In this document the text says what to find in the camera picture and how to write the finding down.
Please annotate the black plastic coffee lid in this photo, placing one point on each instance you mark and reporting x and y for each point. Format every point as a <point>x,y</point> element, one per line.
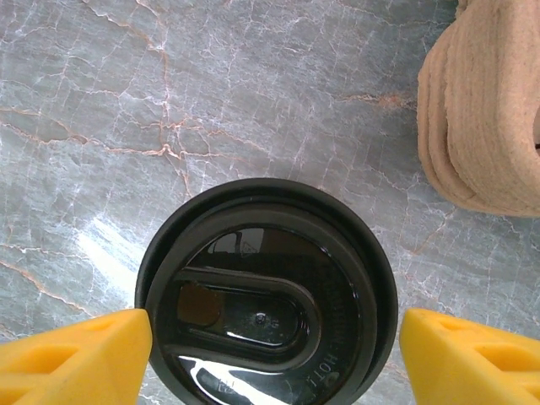
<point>270,253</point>

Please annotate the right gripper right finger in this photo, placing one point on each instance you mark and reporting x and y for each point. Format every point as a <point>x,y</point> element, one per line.
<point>472,363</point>

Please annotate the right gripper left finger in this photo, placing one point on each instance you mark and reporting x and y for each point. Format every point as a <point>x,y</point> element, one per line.
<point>71,363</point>

